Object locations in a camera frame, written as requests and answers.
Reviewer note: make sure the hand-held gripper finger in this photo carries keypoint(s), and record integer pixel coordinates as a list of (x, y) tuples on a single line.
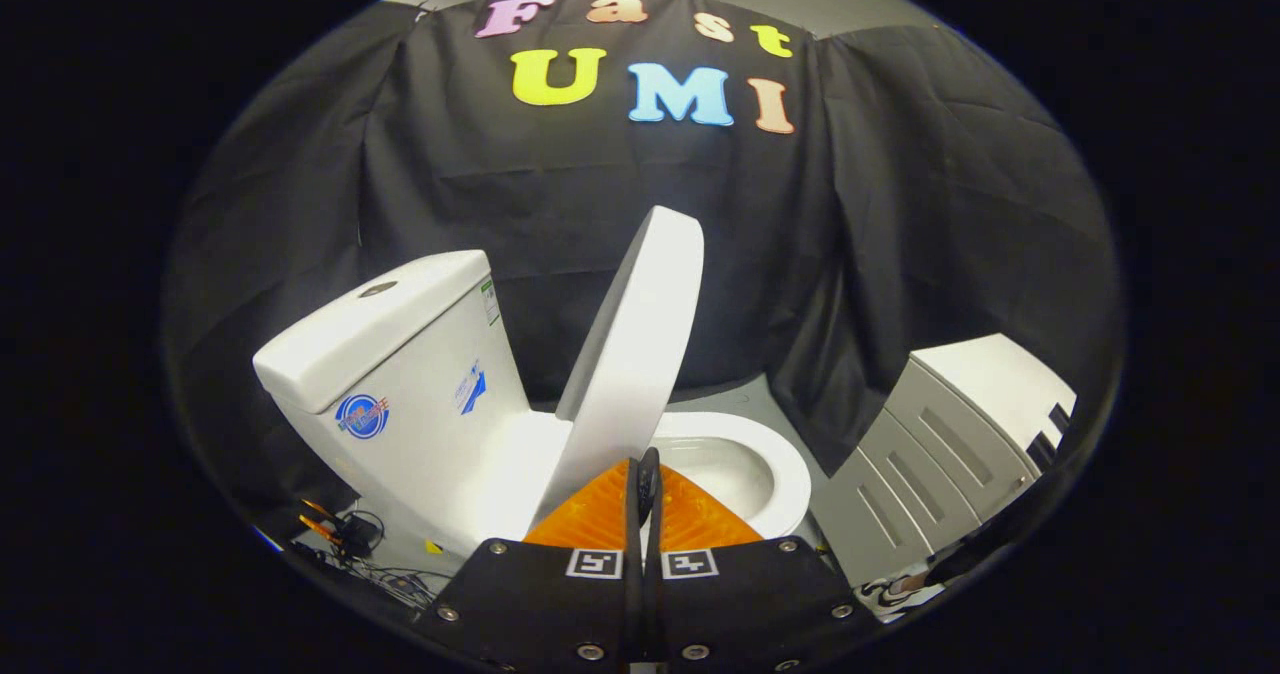
[(655, 584), (632, 574)]

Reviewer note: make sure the white toilet lid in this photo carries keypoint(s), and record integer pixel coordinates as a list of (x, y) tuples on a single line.
[(640, 334)]

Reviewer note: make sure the white ceramic toilet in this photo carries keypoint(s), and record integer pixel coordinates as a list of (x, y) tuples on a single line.
[(400, 374)]

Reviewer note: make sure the white patterned sneaker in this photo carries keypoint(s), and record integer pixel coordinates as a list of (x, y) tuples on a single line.
[(890, 592)]

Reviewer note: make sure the grey cabinet with white top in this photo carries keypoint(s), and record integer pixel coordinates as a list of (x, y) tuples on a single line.
[(930, 454)]

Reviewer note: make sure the black backdrop cloth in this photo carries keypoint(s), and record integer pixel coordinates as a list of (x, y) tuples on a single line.
[(560, 184)]

